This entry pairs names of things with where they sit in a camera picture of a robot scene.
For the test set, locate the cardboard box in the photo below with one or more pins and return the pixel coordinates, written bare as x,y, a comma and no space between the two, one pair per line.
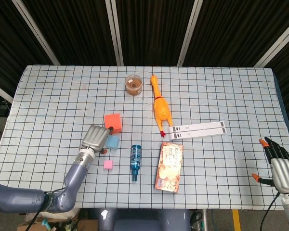
86,225

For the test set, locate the white slanted frame post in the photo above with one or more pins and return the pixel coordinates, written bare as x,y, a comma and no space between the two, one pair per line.
36,31

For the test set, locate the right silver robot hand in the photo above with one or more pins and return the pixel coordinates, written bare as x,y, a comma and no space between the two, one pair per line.
284,173

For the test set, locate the blue spray bottle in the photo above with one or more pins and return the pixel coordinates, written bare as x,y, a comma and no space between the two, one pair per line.
135,158

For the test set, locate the large orange foam cube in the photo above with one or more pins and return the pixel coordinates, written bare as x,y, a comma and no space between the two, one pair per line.
114,121

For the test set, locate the medium blue foam cube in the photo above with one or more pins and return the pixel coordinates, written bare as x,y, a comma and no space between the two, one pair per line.
112,142

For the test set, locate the orange rubber chicken toy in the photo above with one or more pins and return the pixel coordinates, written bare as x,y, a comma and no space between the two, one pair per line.
161,108

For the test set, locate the white power strip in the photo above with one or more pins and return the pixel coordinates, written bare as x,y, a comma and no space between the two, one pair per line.
202,125
202,132

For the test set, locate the dark pleated curtain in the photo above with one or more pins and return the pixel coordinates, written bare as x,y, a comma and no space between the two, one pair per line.
74,29

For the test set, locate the blue-grey robot torso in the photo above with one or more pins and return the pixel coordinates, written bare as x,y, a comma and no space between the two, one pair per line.
144,221

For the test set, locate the small pink foam cube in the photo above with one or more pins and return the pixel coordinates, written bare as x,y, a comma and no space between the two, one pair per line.
108,165

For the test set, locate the white plastic bag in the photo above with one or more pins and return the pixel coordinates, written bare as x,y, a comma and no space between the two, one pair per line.
62,215

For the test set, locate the white black-grid tablecloth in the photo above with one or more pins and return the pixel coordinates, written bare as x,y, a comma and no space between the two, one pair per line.
207,96

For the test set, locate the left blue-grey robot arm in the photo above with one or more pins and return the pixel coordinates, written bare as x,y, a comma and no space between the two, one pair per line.
74,173

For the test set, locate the orange cookie box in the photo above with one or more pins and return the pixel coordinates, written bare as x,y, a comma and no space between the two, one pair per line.
169,168

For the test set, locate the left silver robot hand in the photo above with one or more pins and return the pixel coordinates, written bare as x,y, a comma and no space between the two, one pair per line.
96,138

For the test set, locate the clear jar of rubber bands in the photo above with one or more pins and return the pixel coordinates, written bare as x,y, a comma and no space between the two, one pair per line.
133,85

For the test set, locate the metal table leg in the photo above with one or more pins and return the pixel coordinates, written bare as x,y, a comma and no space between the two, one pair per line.
204,220

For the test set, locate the white double frame post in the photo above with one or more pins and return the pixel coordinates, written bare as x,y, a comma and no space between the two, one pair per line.
115,31

